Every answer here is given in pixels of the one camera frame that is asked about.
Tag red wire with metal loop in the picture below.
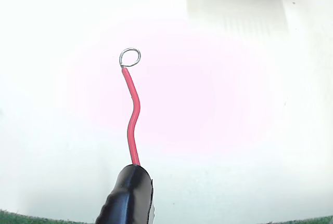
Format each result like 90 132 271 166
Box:
119 47 142 167

